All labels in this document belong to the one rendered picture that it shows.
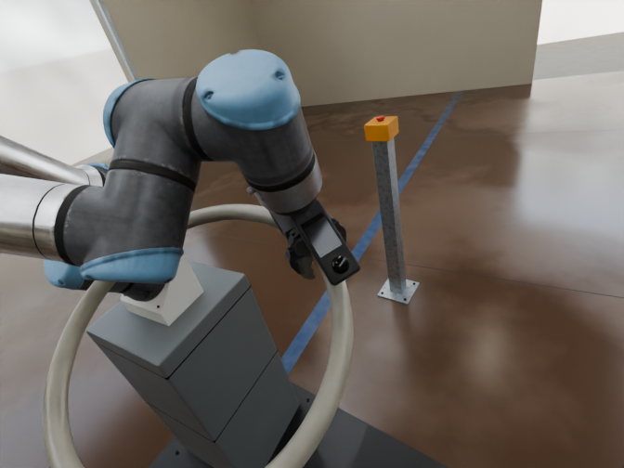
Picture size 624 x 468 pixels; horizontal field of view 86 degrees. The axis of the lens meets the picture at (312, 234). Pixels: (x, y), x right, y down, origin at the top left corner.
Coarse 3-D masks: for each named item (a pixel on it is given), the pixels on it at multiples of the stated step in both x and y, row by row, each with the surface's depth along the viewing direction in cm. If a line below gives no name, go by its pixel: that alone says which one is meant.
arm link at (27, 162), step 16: (0, 144) 66; (16, 144) 70; (0, 160) 66; (16, 160) 68; (32, 160) 72; (48, 160) 76; (32, 176) 72; (48, 176) 75; (64, 176) 79; (80, 176) 83; (96, 176) 86
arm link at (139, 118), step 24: (120, 96) 36; (144, 96) 35; (168, 96) 34; (120, 120) 36; (144, 120) 35; (168, 120) 34; (120, 144) 35; (144, 144) 34; (168, 144) 35; (192, 144) 35; (168, 168) 35; (192, 168) 37
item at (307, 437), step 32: (192, 224) 64; (96, 288) 60; (352, 320) 47; (64, 352) 54; (64, 384) 52; (320, 384) 43; (64, 416) 49; (320, 416) 40; (64, 448) 46; (288, 448) 39
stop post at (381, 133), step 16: (368, 128) 156; (384, 128) 152; (384, 144) 158; (384, 160) 163; (384, 176) 168; (384, 192) 174; (384, 208) 179; (384, 224) 185; (400, 224) 188; (384, 240) 192; (400, 240) 192; (400, 256) 196; (400, 272) 201; (384, 288) 217; (400, 288) 207; (416, 288) 211
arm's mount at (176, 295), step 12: (180, 264) 106; (180, 276) 107; (192, 276) 111; (168, 288) 103; (180, 288) 107; (192, 288) 111; (132, 300) 110; (156, 300) 104; (168, 300) 104; (180, 300) 108; (192, 300) 112; (132, 312) 114; (144, 312) 108; (156, 312) 103; (168, 312) 104; (180, 312) 108; (168, 324) 105
